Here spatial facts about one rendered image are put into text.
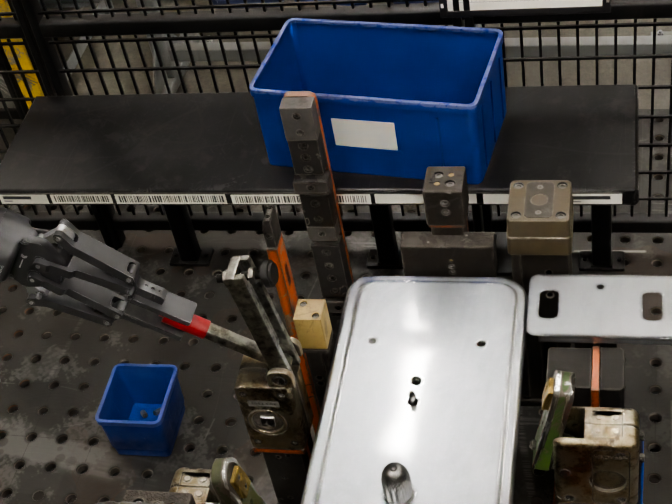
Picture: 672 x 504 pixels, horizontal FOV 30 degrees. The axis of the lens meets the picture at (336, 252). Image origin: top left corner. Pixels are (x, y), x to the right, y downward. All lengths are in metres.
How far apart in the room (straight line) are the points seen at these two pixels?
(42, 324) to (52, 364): 0.09
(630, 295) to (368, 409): 0.34
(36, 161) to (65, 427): 0.40
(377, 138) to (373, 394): 0.36
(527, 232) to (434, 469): 0.34
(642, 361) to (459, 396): 0.48
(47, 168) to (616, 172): 0.79
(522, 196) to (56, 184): 0.66
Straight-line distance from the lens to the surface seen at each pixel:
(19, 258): 1.38
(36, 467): 1.90
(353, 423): 1.43
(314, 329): 1.46
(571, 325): 1.50
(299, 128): 1.55
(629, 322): 1.50
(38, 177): 1.83
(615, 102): 1.75
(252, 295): 1.32
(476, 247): 1.60
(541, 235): 1.55
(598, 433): 1.34
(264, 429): 1.48
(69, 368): 2.01
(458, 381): 1.45
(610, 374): 1.47
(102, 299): 1.40
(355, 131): 1.63
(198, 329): 1.39
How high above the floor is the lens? 2.11
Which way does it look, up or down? 44 degrees down
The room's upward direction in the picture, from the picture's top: 12 degrees counter-clockwise
